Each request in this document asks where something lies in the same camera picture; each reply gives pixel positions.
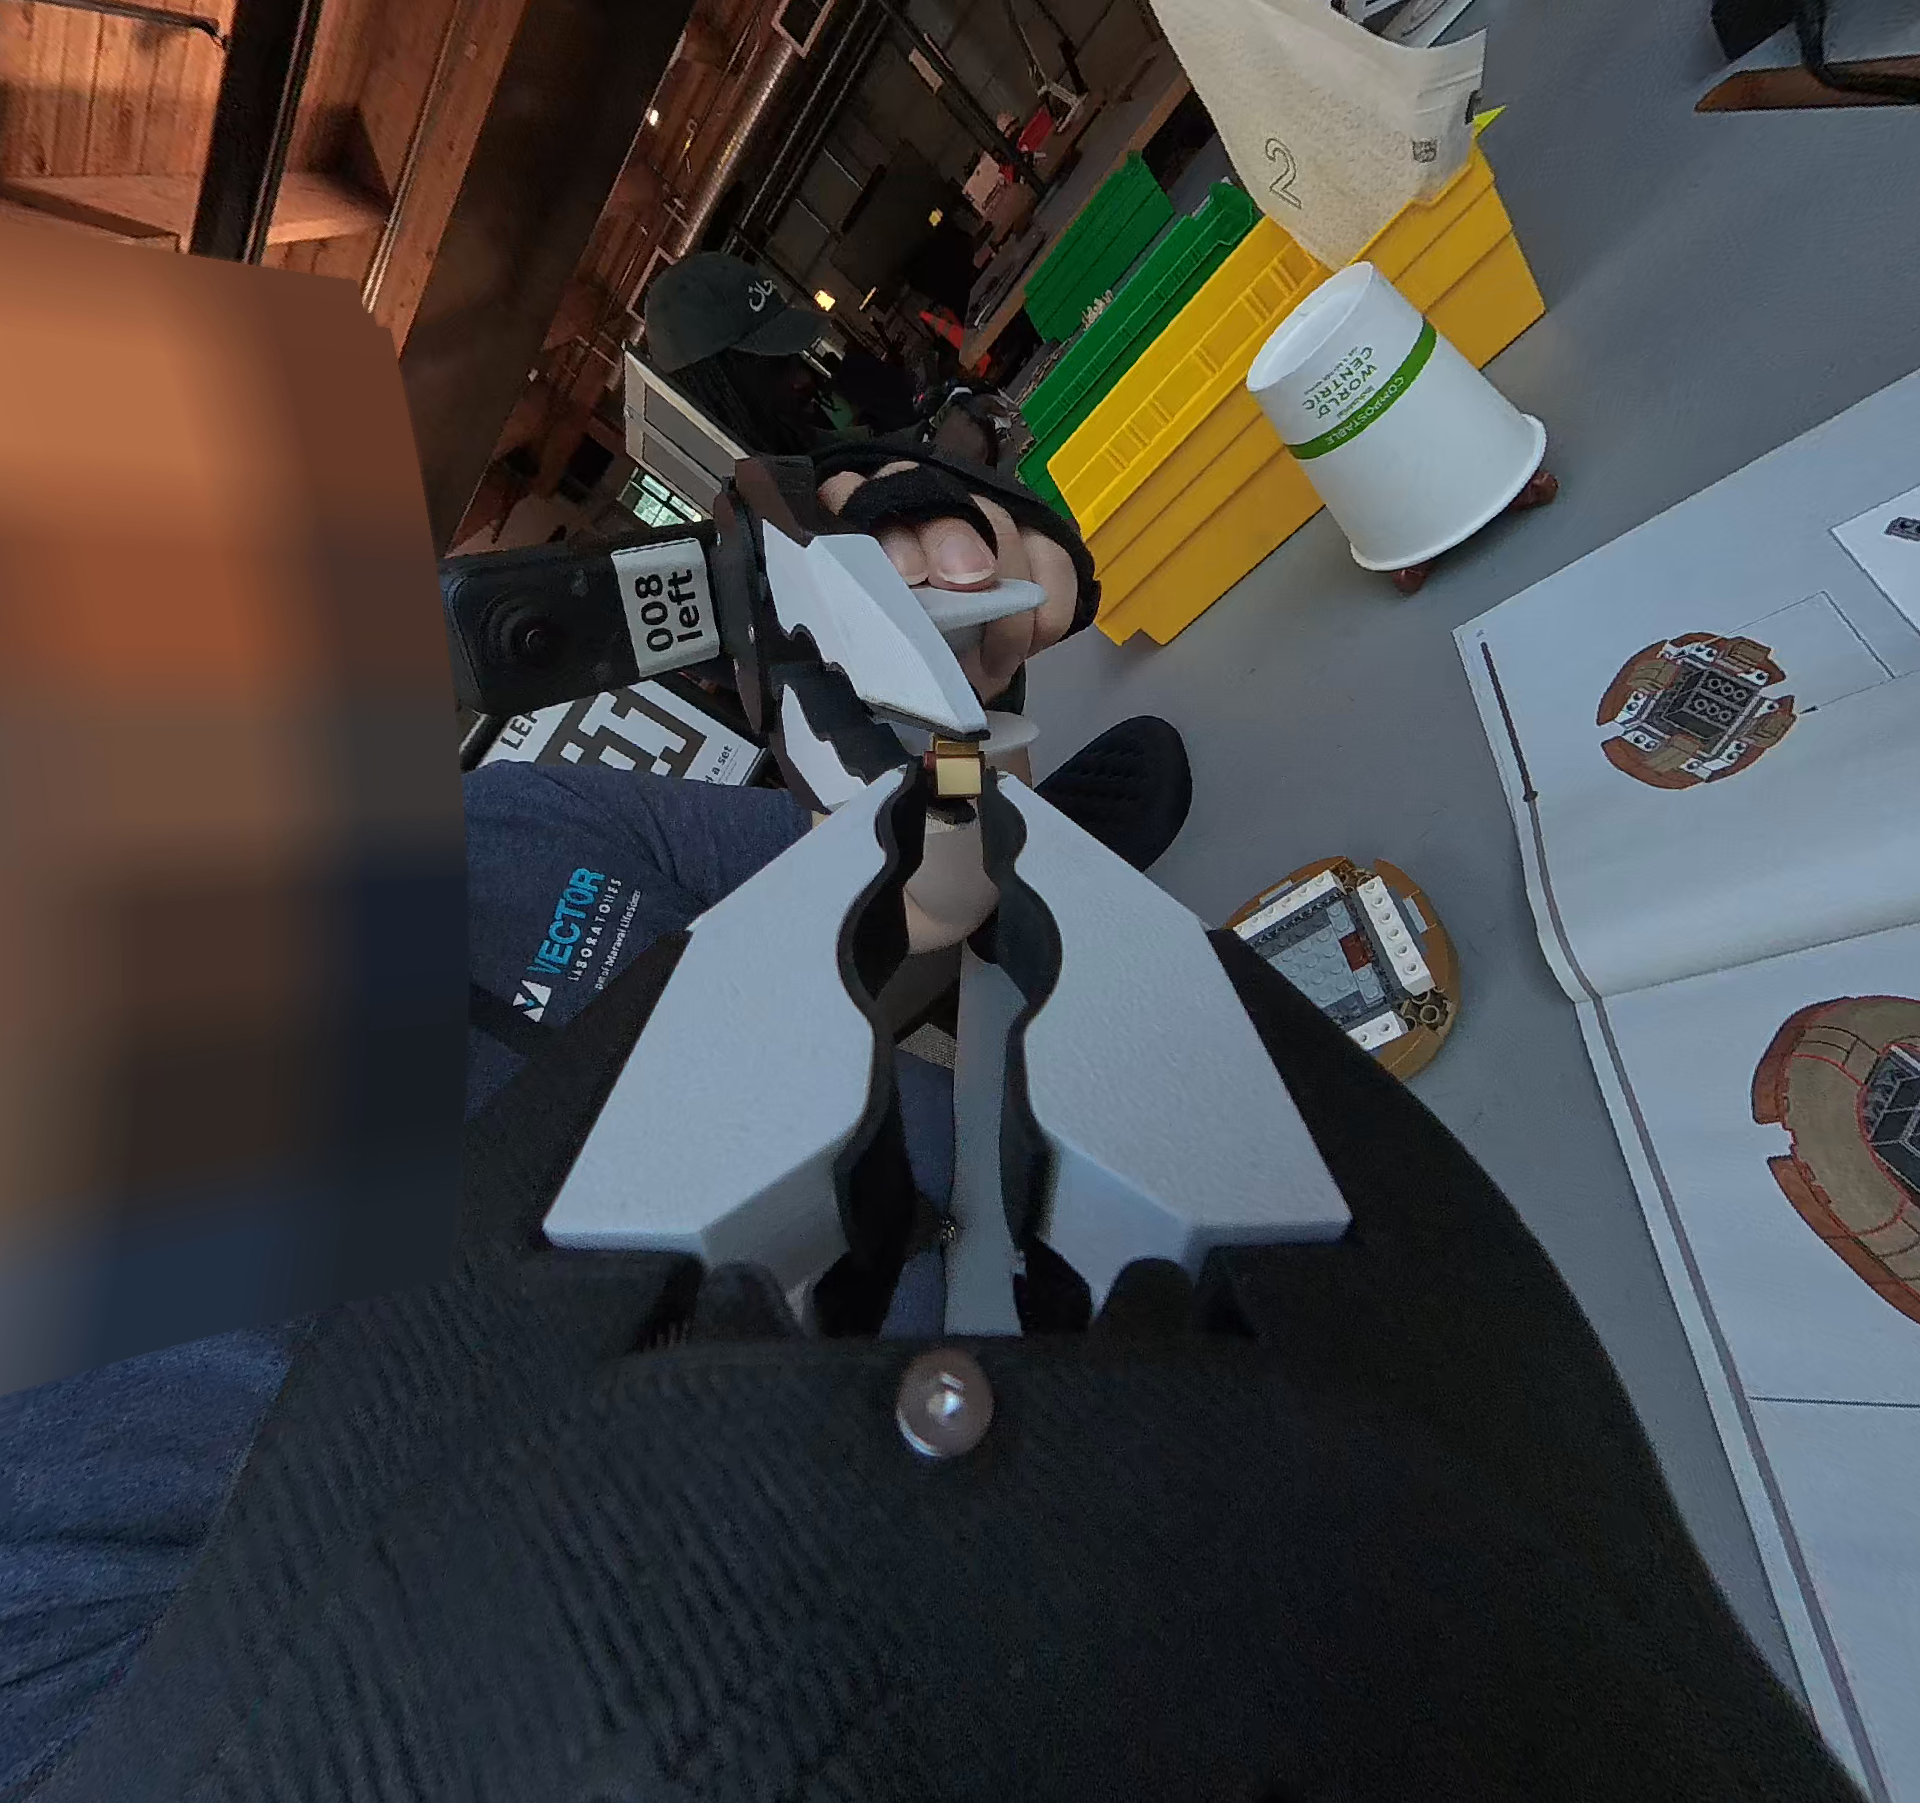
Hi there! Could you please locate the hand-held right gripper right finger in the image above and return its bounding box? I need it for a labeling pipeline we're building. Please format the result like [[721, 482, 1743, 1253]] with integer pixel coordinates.
[[978, 770, 1354, 1312]]

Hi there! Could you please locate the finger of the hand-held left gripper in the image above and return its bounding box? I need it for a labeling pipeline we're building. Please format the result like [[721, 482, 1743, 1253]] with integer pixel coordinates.
[[756, 516, 995, 744], [768, 662, 921, 822]]

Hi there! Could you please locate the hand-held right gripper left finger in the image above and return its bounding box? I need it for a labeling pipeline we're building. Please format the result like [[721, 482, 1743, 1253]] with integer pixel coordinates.
[[541, 764, 921, 1338]]

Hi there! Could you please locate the round brown lego base build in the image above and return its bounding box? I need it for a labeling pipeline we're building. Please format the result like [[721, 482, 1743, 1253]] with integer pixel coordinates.
[[1221, 859, 1465, 1083]]

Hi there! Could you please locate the lego instruction booklet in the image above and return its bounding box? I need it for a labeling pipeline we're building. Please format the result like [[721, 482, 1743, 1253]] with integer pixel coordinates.
[[1453, 370, 1920, 1803]]

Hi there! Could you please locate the person's left hand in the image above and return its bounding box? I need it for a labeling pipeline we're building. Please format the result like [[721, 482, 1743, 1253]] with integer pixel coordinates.
[[881, 504, 1089, 638]]

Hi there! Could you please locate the white code card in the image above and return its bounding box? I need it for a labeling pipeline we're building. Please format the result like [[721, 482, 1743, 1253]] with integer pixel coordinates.
[[478, 678, 772, 792]]

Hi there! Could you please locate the black padded wrist rest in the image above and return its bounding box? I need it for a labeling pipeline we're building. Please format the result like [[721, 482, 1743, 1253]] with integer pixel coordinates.
[[1035, 715, 1194, 874]]

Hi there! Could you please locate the yellow plastic bin stack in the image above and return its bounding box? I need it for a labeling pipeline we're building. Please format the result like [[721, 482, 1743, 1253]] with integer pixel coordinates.
[[1048, 138, 1545, 646]]

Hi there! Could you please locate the green plastic bin stack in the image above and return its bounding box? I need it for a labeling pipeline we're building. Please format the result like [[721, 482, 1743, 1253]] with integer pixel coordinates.
[[1016, 150, 1266, 485]]

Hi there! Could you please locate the white paper cup green band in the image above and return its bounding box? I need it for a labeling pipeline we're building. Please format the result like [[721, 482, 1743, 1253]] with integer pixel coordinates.
[[1244, 262, 1549, 572]]

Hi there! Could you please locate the beige paper bag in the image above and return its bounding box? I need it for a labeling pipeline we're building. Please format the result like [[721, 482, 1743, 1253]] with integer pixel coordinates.
[[1102, 0, 1489, 273]]

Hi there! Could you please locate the wooden shelf unit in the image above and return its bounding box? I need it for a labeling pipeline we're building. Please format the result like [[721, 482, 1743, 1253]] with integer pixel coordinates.
[[0, 0, 496, 349]]

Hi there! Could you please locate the black metal post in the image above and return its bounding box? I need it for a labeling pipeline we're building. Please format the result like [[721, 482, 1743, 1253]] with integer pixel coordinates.
[[186, 0, 354, 264]]

